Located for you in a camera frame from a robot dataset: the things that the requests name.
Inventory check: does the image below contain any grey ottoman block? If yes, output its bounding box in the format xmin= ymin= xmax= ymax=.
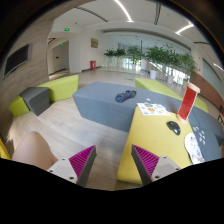
xmin=20 ymin=87 xmax=50 ymax=116

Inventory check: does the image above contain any yellow-green upholstered bench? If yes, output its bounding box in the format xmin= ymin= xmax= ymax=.
xmin=117 ymin=107 xmax=192 ymax=184

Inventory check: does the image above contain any yellow-green angled sofa block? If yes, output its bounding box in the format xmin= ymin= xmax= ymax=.
xmin=9 ymin=75 xmax=79 ymax=117

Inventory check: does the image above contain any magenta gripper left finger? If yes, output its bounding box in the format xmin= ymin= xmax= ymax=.
xmin=48 ymin=145 xmax=97 ymax=187

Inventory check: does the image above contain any black computer mouse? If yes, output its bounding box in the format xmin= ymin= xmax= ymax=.
xmin=167 ymin=121 xmax=181 ymax=135

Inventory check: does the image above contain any potted green plant centre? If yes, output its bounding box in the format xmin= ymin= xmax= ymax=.
xmin=127 ymin=46 xmax=143 ymax=69

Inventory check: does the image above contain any colourful printed leaflet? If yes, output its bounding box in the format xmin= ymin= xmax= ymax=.
xmin=137 ymin=103 xmax=169 ymax=116

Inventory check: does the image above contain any potted green plant right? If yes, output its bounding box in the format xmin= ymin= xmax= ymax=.
xmin=144 ymin=45 xmax=197 ymax=78

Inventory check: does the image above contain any white round patterned pad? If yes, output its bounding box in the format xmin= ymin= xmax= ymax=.
xmin=184 ymin=133 xmax=205 ymax=164

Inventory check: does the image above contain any far yellow-green bench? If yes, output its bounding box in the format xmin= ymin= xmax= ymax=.
xmin=135 ymin=78 xmax=208 ymax=112

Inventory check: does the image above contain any potted green plant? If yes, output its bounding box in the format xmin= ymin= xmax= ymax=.
xmin=144 ymin=45 xmax=197 ymax=78
xmin=104 ymin=48 xmax=126 ymax=67
xmin=127 ymin=46 xmax=143 ymax=69

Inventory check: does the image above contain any red fire extinguisher box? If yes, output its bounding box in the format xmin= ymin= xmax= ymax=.
xmin=90 ymin=61 xmax=96 ymax=70

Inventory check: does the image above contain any potted green plant left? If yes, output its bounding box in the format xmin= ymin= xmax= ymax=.
xmin=104 ymin=48 xmax=126 ymax=67

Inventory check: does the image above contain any red sign stand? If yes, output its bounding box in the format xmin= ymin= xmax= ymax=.
xmin=177 ymin=82 xmax=200 ymax=124

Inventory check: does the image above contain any large grey upholstered bench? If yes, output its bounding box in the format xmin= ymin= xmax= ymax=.
xmin=72 ymin=81 xmax=224 ymax=141

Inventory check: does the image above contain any blue folded cloth bundle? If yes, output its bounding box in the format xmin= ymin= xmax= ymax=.
xmin=115 ymin=90 xmax=136 ymax=103

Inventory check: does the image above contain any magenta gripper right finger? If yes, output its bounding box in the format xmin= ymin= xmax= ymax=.
xmin=131 ymin=145 xmax=180 ymax=185

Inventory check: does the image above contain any wall-mounted black television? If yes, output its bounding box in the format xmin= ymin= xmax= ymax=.
xmin=3 ymin=44 xmax=31 ymax=77

